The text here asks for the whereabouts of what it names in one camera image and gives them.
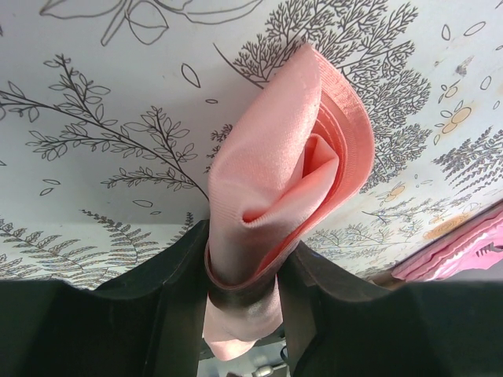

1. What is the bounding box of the floral patterned tablecloth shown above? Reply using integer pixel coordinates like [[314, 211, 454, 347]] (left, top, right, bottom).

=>
[[1, 1, 502, 289]]

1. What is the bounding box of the pink floral placemat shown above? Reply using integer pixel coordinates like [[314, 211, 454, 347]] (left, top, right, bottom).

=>
[[391, 203, 502, 282]]

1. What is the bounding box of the peach satin napkin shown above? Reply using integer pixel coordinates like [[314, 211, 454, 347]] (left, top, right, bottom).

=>
[[203, 44, 374, 361]]

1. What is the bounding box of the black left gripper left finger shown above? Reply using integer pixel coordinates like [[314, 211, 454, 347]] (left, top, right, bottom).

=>
[[1, 221, 208, 376]]

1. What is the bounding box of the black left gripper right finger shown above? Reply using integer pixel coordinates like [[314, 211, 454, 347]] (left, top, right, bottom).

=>
[[278, 243, 502, 376]]

